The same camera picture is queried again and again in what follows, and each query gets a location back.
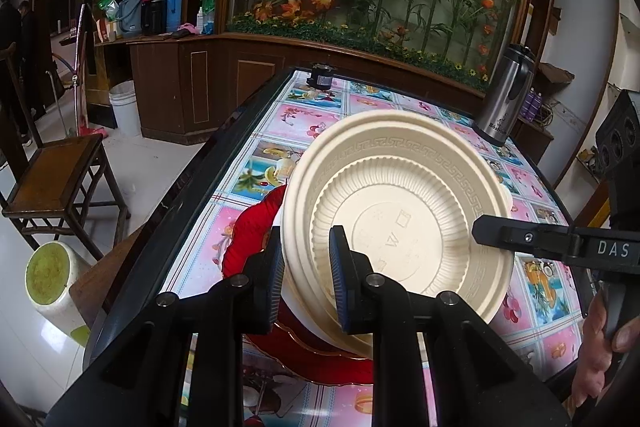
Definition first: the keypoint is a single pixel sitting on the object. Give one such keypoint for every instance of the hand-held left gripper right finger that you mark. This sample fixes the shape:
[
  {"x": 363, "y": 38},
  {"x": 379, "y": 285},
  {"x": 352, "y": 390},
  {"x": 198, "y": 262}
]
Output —
[{"x": 340, "y": 282}]

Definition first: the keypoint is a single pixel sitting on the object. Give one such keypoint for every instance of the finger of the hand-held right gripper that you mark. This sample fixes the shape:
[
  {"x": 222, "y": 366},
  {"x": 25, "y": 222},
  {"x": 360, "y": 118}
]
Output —
[{"x": 525, "y": 237}]

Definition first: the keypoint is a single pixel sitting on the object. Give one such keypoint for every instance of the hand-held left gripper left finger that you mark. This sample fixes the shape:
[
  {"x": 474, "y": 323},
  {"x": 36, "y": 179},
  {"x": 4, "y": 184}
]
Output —
[{"x": 275, "y": 287}]

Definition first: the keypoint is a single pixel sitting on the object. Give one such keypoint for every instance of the large red glass plate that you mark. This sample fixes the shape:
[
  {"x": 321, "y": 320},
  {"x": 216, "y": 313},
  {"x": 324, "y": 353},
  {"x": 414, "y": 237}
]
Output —
[{"x": 240, "y": 252}]

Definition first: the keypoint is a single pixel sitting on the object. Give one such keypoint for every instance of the person's right hand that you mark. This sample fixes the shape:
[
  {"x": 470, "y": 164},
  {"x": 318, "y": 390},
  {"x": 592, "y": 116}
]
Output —
[{"x": 592, "y": 357}]

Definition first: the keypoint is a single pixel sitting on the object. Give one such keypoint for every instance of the fruit printed tablecloth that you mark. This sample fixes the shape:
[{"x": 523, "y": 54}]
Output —
[{"x": 540, "y": 307}]

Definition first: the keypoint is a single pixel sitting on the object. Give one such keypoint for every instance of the stainless steel thermos jug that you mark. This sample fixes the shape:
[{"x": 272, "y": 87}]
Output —
[{"x": 505, "y": 97}]

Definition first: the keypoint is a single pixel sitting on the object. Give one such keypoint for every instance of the small black device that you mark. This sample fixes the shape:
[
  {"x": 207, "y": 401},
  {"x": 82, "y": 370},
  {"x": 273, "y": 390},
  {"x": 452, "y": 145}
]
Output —
[{"x": 321, "y": 77}]

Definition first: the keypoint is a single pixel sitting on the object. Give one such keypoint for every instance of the white stool with green top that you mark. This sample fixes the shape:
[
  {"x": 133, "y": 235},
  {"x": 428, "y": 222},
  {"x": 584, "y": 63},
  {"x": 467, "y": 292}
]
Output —
[{"x": 50, "y": 272}]

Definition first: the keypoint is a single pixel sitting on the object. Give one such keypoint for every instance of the white plastic bucket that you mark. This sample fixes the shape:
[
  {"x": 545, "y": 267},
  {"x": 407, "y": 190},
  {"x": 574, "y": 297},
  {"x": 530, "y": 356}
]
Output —
[{"x": 125, "y": 109}]

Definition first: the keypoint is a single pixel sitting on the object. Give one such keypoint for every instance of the dark wooden counter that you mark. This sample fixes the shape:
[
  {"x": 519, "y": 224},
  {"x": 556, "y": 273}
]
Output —
[{"x": 165, "y": 77}]

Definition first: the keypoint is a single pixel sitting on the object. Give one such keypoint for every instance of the wooden chair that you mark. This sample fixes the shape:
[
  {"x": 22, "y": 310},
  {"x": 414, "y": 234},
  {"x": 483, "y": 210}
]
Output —
[{"x": 55, "y": 177}]

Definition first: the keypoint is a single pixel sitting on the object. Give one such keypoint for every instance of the pink cloth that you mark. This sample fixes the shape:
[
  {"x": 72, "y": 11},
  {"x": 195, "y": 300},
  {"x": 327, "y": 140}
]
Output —
[{"x": 187, "y": 28}]

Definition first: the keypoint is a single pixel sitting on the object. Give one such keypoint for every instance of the blue thermos flask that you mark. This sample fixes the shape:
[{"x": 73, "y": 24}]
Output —
[{"x": 175, "y": 7}]

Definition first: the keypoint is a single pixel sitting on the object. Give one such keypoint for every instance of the black thermos flask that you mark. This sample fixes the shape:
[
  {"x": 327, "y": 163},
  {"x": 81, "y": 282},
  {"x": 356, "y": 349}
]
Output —
[{"x": 155, "y": 9}]

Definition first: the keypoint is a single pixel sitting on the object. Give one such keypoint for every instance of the red box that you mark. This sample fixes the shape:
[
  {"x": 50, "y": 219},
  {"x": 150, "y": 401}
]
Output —
[{"x": 103, "y": 31}]

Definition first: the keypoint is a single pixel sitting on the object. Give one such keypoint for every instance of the grey-blue water jug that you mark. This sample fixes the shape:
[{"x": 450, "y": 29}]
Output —
[{"x": 130, "y": 14}]

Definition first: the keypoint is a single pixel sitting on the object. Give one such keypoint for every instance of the green plastic bag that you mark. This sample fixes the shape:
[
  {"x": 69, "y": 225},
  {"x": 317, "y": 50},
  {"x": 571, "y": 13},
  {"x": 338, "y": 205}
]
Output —
[{"x": 107, "y": 7}]

